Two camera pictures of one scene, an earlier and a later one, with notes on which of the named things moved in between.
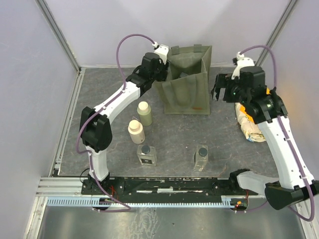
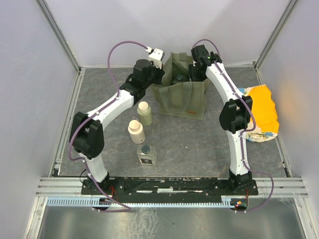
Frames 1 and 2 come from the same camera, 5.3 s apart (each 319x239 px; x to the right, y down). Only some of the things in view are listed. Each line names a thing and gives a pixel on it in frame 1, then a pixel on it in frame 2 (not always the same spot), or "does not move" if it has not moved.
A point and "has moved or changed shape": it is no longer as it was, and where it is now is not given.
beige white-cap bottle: (136, 131) does not move
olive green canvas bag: (186, 89) has moved or changed shape
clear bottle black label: (146, 155) does not move
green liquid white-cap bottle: (144, 110) does not move
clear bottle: (183, 74) -> (179, 79)
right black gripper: (224, 80) -> (191, 68)
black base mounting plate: (167, 189) does not move
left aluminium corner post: (53, 22) does not move
